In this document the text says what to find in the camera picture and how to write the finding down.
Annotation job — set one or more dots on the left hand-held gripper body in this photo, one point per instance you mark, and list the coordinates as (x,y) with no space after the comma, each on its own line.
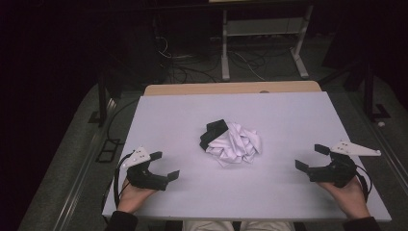
(144,179)

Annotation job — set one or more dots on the small white round object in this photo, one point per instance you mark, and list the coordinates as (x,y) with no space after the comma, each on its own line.
(381,123)

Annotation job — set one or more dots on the black metal stand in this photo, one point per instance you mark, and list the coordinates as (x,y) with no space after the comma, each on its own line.
(103,96)
(369,89)

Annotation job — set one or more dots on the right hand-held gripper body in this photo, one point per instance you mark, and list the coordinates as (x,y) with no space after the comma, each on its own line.
(336,171)

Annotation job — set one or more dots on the white metal desk frame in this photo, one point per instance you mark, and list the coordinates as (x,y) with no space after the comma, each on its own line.
(263,27)

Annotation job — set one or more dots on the metal floor rail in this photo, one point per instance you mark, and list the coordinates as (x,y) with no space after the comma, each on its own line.
(83,166)
(385,144)

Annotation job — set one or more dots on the white shorts with black waistband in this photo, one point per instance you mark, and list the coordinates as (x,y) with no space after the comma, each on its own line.
(232,142)

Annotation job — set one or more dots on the person's left hand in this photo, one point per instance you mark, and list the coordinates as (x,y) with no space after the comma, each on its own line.
(134,197)

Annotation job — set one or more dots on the person's right hand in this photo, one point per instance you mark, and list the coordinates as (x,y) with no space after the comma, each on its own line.
(348,197)

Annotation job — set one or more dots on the person's legs in beige trousers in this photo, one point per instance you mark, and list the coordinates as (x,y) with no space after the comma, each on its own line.
(237,226)

